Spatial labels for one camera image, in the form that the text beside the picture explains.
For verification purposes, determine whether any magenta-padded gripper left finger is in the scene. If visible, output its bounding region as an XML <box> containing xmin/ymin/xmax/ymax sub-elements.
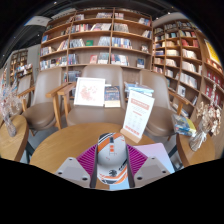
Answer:
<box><xmin>54</xmin><ymin>143</ymin><xmax>98</xmax><ymax>189</ymax></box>

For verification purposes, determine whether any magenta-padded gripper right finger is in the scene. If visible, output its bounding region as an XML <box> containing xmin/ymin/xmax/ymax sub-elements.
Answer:
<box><xmin>125</xmin><ymin>143</ymin><xmax>171</xmax><ymax>189</ymax></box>

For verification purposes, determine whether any white orange patterned computer mouse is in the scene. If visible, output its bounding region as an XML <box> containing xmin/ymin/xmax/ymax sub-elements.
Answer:
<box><xmin>96</xmin><ymin>132</ymin><xmax>129</xmax><ymax>186</ymax></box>

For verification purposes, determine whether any light blue pink mouse pad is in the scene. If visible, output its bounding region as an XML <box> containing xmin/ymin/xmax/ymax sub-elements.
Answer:
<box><xmin>109</xmin><ymin>142</ymin><xmax>176</xmax><ymax>192</ymax></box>

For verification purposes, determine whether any white sign with wooden base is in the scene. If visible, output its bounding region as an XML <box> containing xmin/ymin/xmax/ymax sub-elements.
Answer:
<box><xmin>119</xmin><ymin>89</ymin><xmax>156</xmax><ymax>144</ymax></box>

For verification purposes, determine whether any beige wooden-armed armchair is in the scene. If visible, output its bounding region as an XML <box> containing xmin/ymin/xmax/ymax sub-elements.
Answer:
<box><xmin>57</xmin><ymin>64</ymin><xmax>134</xmax><ymax>128</ymax></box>
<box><xmin>16</xmin><ymin>67</ymin><xmax>69</xmax><ymax>132</ymax></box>
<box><xmin>138</xmin><ymin>69</ymin><xmax>191</xmax><ymax>138</ymax></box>

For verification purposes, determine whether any stack of colourful books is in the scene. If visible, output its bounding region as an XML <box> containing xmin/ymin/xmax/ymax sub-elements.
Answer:
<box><xmin>171</xmin><ymin>113</ymin><xmax>198</xmax><ymax>138</ymax></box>

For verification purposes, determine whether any round wooden side table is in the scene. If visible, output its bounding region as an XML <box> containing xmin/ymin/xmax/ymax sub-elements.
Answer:
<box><xmin>175</xmin><ymin>133</ymin><xmax>218</xmax><ymax>168</ymax></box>
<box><xmin>0</xmin><ymin>114</ymin><xmax>36</xmax><ymax>164</ymax></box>

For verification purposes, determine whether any white framed red picture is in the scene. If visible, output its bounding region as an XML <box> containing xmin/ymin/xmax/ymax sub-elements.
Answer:
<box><xmin>73</xmin><ymin>76</ymin><xmax>107</xmax><ymax>108</ymax></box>

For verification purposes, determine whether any dark cover book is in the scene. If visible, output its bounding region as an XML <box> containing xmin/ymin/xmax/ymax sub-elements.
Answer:
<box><xmin>103</xmin><ymin>85</ymin><xmax>122</xmax><ymax>109</ymax></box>

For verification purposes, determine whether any stack of light blue magazines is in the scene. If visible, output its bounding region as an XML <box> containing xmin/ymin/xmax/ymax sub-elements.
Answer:
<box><xmin>123</xmin><ymin>81</ymin><xmax>155</xmax><ymax>98</ymax></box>

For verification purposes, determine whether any distant wooden bookshelf unit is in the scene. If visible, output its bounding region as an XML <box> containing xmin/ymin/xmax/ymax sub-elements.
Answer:
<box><xmin>9</xmin><ymin>49</ymin><xmax>34</xmax><ymax>84</ymax></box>

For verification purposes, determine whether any curved wooden bookshelf unit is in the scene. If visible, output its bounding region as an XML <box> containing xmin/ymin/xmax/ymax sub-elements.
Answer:
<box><xmin>151</xmin><ymin>19</ymin><xmax>224</xmax><ymax>111</ymax></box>

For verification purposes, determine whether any wide wooden bookshelf unit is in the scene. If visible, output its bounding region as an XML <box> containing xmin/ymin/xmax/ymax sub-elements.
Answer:
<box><xmin>39</xmin><ymin>7</ymin><xmax>154</xmax><ymax>83</ymax></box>

